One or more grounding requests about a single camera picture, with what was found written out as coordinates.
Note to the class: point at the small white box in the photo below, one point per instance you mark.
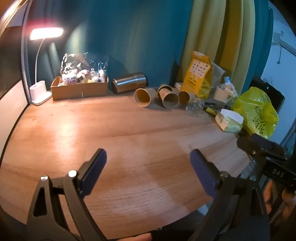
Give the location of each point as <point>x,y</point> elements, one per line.
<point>178,85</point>

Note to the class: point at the person's right hand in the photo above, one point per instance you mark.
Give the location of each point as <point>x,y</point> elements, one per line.
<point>268,194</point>

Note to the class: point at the steel tumbler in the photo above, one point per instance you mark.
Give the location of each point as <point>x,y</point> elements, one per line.
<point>129,82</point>

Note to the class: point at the large brown paper cup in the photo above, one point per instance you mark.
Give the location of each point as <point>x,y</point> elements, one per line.
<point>143,97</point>

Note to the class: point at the yellow curtain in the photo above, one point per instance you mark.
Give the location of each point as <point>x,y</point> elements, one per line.
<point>219,34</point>

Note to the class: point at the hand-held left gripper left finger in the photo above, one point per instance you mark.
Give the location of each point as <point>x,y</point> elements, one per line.
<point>93,172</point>

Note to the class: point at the yellow plastic bag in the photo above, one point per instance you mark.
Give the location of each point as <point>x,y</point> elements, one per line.
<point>254,111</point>

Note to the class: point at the cardboard box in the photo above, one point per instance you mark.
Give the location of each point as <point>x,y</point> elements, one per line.
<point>79,91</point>

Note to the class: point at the grey paper bag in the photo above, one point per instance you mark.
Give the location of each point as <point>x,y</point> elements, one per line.
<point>217,74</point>

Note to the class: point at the tissue box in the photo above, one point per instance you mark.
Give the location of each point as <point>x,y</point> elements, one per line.
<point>229,121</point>

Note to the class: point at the yellow and black tool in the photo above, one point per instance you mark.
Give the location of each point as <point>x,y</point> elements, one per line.
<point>211,110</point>

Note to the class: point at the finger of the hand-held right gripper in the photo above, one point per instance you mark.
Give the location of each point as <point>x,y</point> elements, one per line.
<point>245,144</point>
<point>261,141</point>

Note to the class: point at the white desk lamp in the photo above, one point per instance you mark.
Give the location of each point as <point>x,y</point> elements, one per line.
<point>40,92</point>

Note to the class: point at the crumpled clear plastic bottle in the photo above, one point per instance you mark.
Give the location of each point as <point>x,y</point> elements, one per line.
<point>195,107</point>

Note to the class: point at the yellow paper bag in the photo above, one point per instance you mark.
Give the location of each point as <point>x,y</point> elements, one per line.
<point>196,74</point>

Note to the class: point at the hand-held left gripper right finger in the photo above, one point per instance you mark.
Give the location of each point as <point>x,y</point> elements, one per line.
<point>203,173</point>

